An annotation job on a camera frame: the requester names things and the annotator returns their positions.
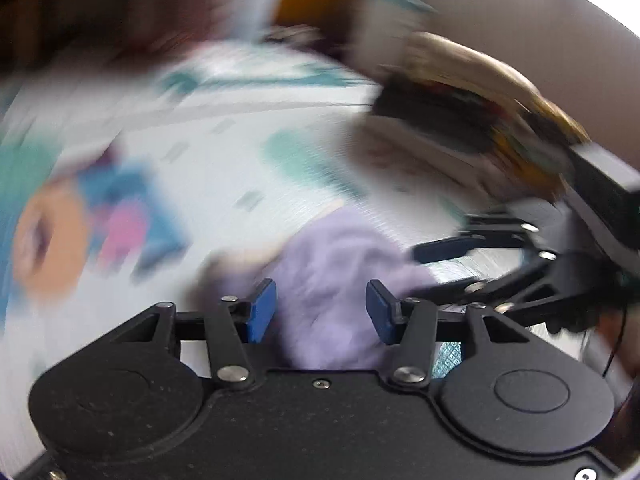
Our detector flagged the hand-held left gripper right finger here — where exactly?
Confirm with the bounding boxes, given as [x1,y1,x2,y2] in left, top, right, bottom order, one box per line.
[365,279,527,389]

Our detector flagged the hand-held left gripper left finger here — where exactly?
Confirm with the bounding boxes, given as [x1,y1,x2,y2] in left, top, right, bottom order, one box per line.
[109,278,277,391]

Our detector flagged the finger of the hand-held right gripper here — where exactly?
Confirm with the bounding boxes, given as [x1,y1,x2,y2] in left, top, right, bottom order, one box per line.
[412,212,557,264]
[400,254,568,317]

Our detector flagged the purple and beige pants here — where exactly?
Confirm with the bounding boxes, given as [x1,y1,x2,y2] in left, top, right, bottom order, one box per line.
[197,207,441,371]

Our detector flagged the white folded cloth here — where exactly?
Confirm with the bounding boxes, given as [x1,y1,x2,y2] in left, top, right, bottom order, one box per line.
[347,122,506,201]

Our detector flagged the dark grey garment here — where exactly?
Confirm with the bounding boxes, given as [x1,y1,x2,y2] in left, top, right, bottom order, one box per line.
[372,72,503,153]

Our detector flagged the printed play mat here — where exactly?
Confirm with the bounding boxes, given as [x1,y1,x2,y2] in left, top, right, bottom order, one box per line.
[0,40,531,466]

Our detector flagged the wicker basket with items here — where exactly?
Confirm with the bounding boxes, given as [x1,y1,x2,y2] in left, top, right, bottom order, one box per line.
[407,31,548,108]

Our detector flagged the dark brown furniture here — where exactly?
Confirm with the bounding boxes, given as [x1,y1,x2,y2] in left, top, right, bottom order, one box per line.
[0,0,228,78]

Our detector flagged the black cable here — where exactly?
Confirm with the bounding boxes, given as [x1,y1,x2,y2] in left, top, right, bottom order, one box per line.
[601,305,629,378]

